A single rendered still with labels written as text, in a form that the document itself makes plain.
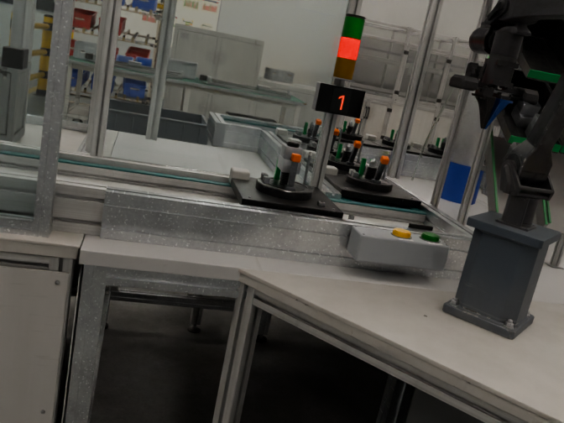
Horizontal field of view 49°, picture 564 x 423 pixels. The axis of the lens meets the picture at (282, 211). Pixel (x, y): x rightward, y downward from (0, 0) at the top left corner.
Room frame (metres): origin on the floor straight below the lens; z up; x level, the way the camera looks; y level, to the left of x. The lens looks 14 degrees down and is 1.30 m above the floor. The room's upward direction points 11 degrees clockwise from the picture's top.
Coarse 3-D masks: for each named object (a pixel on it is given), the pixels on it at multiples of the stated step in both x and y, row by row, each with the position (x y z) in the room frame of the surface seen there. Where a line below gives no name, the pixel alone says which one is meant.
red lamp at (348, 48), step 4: (344, 40) 1.59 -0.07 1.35; (348, 40) 1.59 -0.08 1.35; (352, 40) 1.59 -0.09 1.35; (356, 40) 1.59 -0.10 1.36; (340, 44) 1.61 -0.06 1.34; (344, 44) 1.59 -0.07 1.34; (348, 44) 1.59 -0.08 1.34; (352, 44) 1.59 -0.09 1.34; (356, 44) 1.59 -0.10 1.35; (340, 48) 1.60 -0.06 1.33; (344, 48) 1.59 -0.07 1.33; (348, 48) 1.59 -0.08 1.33; (352, 48) 1.59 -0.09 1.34; (356, 48) 1.60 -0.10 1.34; (340, 52) 1.60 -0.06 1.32; (344, 52) 1.59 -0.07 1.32; (348, 52) 1.59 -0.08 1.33; (352, 52) 1.59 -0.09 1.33; (356, 52) 1.60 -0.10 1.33; (340, 56) 1.60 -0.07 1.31; (344, 56) 1.59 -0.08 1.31; (348, 56) 1.59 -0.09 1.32; (352, 56) 1.59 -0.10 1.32; (356, 56) 1.60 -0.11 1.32
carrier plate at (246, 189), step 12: (228, 180) 1.55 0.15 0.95; (240, 180) 1.50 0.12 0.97; (252, 180) 1.53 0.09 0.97; (240, 192) 1.38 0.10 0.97; (252, 192) 1.40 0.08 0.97; (240, 204) 1.33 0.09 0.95; (252, 204) 1.33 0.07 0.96; (264, 204) 1.34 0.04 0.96; (276, 204) 1.34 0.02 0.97; (288, 204) 1.36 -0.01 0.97; (300, 204) 1.38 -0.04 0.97; (312, 204) 1.40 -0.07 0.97; (336, 216) 1.38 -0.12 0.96
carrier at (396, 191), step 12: (336, 168) 1.85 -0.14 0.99; (360, 168) 1.83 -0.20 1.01; (372, 168) 1.78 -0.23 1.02; (384, 168) 1.84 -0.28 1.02; (336, 180) 1.76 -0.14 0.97; (348, 180) 1.76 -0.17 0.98; (360, 180) 1.73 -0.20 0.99; (372, 180) 1.74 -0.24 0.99; (384, 180) 1.81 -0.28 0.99; (348, 192) 1.65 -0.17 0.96; (360, 192) 1.66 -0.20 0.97; (372, 192) 1.69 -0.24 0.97; (384, 192) 1.73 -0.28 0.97; (396, 192) 1.76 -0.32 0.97; (396, 204) 1.69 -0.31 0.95; (408, 204) 1.70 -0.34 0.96
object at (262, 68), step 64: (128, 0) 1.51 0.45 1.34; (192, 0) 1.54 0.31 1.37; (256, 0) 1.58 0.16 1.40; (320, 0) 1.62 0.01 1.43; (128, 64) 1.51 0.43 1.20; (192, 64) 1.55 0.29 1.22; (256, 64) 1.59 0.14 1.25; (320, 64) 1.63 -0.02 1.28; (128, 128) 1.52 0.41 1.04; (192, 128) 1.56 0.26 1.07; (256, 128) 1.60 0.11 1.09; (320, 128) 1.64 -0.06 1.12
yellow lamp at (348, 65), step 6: (336, 60) 1.61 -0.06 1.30; (342, 60) 1.59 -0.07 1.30; (348, 60) 1.59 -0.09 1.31; (354, 60) 1.60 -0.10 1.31; (336, 66) 1.60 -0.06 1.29; (342, 66) 1.59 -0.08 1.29; (348, 66) 1.59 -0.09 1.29; (354, 66) 1.61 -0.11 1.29; (336, 72) 1.60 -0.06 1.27; (342, 72) 1.59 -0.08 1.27; (348, 72) 1.59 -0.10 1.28; (348, 78) 1.59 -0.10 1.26
